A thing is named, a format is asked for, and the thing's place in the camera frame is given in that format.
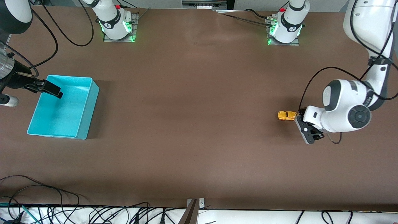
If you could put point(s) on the yellow beetle toy car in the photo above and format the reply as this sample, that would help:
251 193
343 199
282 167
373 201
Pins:
286 115

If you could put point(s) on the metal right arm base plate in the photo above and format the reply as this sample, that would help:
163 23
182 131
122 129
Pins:
135 28

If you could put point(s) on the silver mounting plate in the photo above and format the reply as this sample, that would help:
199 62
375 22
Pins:
201 203

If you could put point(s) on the black power plug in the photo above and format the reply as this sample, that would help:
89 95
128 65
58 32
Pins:
136 219
162 219

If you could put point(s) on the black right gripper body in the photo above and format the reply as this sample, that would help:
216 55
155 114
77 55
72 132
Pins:
19 79

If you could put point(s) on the dark metal post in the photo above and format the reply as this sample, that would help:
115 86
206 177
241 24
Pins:
189 216

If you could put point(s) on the grey power strip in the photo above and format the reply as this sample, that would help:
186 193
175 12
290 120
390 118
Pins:
202 3

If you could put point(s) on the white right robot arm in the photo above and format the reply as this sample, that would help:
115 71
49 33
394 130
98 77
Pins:
113 21

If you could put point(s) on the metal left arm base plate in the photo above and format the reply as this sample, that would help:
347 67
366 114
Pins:
292 44

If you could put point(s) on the teal plastic bin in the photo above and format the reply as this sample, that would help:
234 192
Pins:
62 112

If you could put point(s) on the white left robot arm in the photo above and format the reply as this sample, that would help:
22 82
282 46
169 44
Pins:
342 105

